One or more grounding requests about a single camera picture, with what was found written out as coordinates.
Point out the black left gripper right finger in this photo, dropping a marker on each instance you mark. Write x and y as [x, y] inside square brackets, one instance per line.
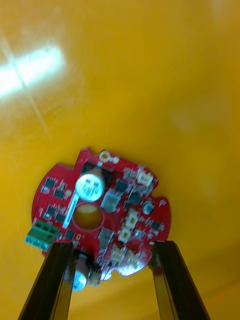
[175, 287]

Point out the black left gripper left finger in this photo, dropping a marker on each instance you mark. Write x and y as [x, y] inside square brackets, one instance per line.
[50, 287]

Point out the round red circuit board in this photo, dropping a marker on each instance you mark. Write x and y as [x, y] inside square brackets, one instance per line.
[112, 221]

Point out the yellow-orange plastic bin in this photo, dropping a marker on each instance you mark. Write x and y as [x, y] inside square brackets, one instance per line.
[150, 75]

